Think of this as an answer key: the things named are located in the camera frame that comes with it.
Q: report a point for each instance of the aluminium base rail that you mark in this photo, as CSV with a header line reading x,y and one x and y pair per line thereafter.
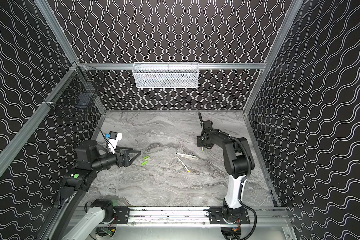
x,y
154,217

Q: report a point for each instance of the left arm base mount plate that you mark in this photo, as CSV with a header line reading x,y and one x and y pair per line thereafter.
x,y
116,215

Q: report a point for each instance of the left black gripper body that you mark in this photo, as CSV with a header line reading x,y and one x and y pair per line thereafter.
x,y
120,157

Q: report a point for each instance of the black wire wall basket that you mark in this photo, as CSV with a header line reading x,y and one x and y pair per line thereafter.
x,y
79,98

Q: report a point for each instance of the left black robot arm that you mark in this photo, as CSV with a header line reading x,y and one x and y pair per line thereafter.
x,y
91,159

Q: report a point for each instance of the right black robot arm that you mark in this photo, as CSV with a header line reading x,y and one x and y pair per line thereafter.
x,y
238,163

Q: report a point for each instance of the green ended pen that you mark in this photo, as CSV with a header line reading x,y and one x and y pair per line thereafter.
x,y
187,169

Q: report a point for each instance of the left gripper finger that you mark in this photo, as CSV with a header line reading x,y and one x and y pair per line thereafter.
x,y
129,160
131,151

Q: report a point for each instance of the white mesh wall basket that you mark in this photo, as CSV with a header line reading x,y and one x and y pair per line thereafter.
x,y
165,75

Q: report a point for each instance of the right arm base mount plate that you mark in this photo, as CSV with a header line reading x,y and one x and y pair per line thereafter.
x,y
225,215

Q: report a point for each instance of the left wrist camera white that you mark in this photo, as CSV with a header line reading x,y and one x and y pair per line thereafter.
x,y
112,139

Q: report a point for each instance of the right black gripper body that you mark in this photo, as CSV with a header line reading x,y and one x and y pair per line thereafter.
x,y
204,139

